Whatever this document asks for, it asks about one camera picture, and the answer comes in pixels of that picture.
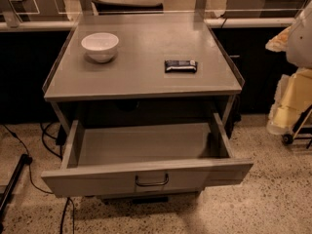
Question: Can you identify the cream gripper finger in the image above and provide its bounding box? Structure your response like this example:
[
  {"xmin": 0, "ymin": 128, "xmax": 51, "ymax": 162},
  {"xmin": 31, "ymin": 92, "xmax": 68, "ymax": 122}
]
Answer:
[
  {"xmin": 265, "ymin": 27, "xmax": 290, "ymax": 53},
  {"xmin": 266, "ymin": 68, "xmax": 312, "ymax": 136}
]

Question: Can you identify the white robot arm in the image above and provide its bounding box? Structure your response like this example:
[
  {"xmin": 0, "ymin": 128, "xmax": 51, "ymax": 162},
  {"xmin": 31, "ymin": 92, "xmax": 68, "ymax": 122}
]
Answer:
[{"xmin": 265, "ymin": 1, "xmax": 312, "ymax": 135}]

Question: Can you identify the grey open top drawer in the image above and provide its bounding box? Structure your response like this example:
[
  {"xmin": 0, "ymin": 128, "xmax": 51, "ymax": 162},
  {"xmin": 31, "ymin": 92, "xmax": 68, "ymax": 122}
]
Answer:
[{"xmin": 41, "ymin": 113, "xmax": 253, "ymax": 198}]

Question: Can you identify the black wheeled cart base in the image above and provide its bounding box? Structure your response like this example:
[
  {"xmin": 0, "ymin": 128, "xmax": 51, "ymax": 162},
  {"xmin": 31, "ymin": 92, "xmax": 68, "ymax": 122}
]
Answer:
[{"xmin": 282, "ymin": 105, "xmax": 312, "ymax": 148}]

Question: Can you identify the grey cabinet table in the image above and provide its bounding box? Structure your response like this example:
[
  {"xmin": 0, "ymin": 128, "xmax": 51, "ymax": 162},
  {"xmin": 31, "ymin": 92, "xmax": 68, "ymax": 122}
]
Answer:
[{"xmin": 42, "ymin": 12, "xmax": 246, "ymax": 205}]

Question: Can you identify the white ceramic bowl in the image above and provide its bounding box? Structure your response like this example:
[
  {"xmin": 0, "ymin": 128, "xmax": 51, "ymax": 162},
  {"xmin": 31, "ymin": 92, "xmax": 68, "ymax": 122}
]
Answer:
[{"xmin": 81, "ymin": 32, "xmax": 119, "ymax": 63}]

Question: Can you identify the black stand leg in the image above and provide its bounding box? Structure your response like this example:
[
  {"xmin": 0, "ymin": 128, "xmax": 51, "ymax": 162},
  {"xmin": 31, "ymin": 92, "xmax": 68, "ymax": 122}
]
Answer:
[{"xmin": 0, "ymin": 154, "xmax": 32, "ymax": 216}]

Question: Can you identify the metal drawer handle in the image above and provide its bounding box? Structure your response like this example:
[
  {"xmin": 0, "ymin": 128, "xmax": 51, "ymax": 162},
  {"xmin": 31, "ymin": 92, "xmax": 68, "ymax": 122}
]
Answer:
[{"xmin": 135, "ymin": 174, "xmax": 170, "ymax": 187}]

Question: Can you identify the black floor cable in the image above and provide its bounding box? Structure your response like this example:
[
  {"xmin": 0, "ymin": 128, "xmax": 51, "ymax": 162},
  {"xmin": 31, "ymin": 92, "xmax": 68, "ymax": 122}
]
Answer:
[{"xmin": 2, "ymin": 121, "xmax": 76, "ymax": 234}]

